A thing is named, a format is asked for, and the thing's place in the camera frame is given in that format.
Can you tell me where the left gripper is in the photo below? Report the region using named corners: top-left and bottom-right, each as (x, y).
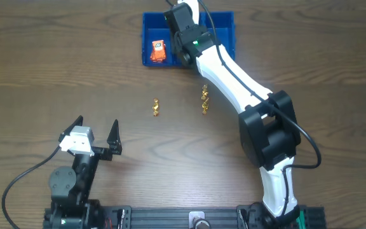
top-left (58, 114), bottom-right (123, 162)

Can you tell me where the orange candy box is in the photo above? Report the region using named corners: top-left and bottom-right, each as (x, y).
top-left (151, 39), bottom-right (167, 60)
top-left (149, 50), bottom-right (166, 63)

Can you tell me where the blue tray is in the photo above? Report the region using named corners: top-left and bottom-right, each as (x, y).
top-left (141, 11), bottom-right (236, 67)

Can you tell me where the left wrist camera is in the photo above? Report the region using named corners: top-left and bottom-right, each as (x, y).
top-left (58, 125), bottom-right (95, 157)

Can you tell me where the mounting rail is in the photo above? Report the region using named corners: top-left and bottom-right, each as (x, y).
top-left (43, 205), bottom-right (327, 229)

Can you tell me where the black cable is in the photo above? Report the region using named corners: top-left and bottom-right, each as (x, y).
top-left (1, 144), bottom-right (62, 229)
top-left (197, 0), bottom-right (323, 172)

